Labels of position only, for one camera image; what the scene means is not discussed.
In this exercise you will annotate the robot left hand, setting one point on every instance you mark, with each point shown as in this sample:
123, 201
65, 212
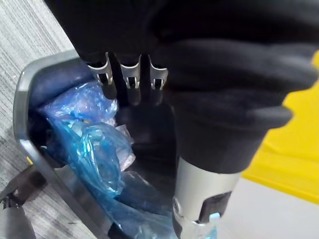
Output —
204, 74

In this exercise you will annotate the blue plastic trash bag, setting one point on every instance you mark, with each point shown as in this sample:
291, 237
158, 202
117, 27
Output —
97, 149

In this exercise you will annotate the small grey trash bin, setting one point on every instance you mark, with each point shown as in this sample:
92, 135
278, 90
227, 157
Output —
27, 104

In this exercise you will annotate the yellow table top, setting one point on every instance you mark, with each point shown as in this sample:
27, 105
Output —
291, 149

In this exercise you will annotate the robot dark foot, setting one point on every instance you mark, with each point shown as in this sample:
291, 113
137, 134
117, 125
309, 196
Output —
18, 189

